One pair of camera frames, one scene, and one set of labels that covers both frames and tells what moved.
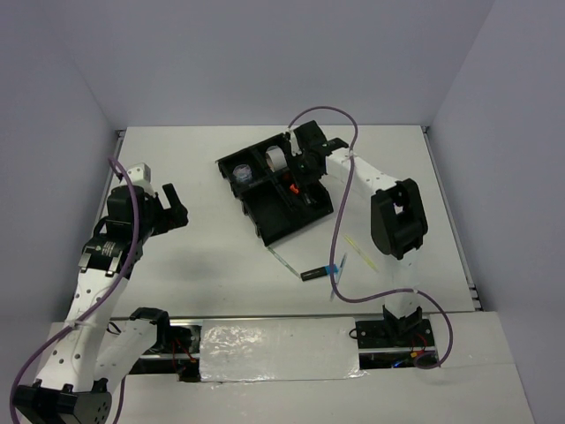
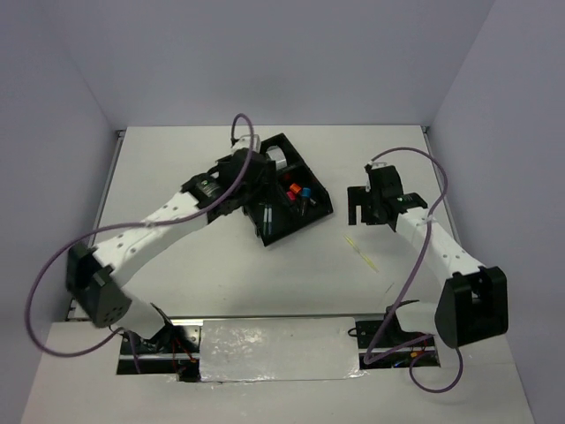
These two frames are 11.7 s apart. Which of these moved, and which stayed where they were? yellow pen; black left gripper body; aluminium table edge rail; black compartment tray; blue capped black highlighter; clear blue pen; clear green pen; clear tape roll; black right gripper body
Moved: black right gripper body; black left gripper body; clear green pen; clear blue pen; blue capped black highlighter
Stayed: yellow pen; aluminium table edge rail; black compartment tray; clear tape roll
